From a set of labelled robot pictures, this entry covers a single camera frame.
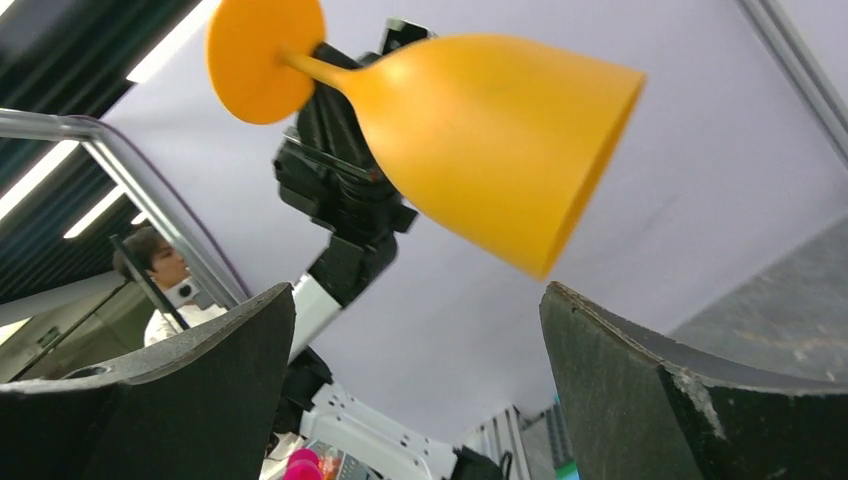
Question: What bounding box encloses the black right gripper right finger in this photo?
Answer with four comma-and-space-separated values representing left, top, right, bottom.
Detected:
540, 282, 847, 479

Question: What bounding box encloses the yellow wine glass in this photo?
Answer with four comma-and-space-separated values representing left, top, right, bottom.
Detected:
205, 1, 647, 280

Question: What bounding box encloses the person in white shirt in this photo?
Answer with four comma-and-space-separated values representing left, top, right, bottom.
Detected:
123, 226, 227, 347

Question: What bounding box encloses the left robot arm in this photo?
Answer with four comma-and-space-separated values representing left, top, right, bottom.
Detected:
274, 84, 513, 479

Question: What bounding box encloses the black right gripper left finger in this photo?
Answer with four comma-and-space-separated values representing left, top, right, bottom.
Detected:
1, 282, 295, 480

